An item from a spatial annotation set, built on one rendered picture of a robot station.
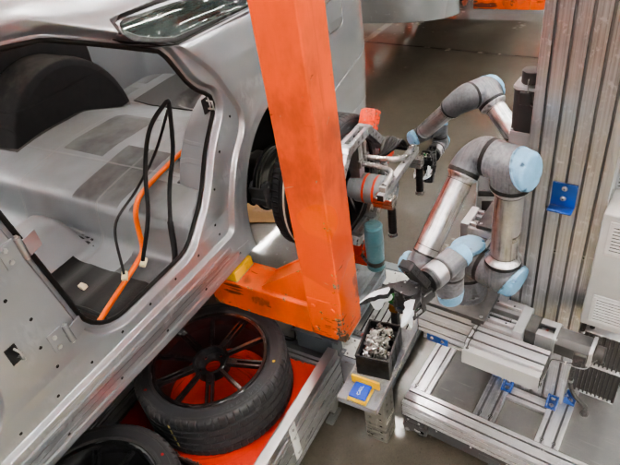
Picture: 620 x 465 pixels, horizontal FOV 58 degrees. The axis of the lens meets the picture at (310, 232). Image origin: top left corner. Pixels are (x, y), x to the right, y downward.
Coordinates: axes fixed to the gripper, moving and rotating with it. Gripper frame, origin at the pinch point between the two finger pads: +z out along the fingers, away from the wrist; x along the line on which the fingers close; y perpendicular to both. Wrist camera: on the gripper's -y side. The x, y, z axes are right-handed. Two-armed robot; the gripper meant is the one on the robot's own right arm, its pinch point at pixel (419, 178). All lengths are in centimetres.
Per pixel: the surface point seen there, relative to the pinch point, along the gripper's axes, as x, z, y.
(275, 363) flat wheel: -27, 100, -33
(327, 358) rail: -13, 82, -44
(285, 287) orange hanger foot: -30, 79, -10
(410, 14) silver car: -88, -223, 3
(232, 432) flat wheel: -30, 129, -43
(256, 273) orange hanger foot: -51, 71, -15
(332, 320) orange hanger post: -8, 81, -19
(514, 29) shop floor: -49, -436, -82
